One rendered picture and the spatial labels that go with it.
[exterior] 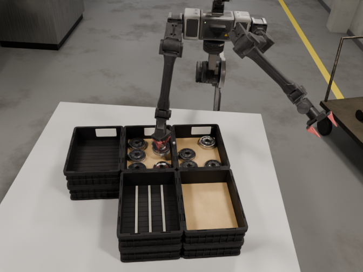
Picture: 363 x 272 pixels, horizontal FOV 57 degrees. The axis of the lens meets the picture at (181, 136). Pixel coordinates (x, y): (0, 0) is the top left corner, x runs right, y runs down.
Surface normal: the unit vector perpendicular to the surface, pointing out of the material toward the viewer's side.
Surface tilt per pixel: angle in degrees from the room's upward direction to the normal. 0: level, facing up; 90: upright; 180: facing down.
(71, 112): 0
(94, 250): 0
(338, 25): 90
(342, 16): 90
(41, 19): 90
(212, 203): 0
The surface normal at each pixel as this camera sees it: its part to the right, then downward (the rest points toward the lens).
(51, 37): -0.04, 0.63
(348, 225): 0.04, -0.77
